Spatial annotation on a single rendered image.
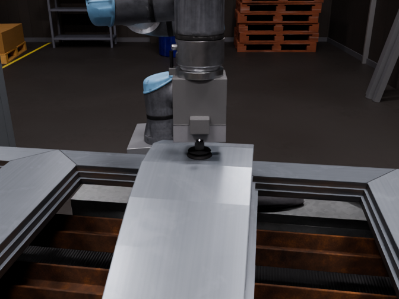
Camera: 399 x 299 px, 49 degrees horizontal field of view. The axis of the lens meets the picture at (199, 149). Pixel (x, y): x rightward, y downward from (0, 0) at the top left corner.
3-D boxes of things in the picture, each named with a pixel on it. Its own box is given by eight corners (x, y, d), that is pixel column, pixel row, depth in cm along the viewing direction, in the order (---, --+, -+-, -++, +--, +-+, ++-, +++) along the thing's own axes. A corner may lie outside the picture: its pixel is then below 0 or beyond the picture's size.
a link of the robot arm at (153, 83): (146, 108, 159) (142, 71, 154) (183, 105, 159) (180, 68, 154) (143, 118, 148) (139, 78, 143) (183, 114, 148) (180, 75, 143)
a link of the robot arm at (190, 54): (225, 41, 63) (169, 41, 63) (225, 73, 65) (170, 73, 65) (222, 34, 70) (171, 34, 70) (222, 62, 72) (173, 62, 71)
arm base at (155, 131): (148, 131, 165) (145, 107, 161) (188, 130, 163) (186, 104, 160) (140, 146, 151) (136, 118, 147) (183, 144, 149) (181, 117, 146)
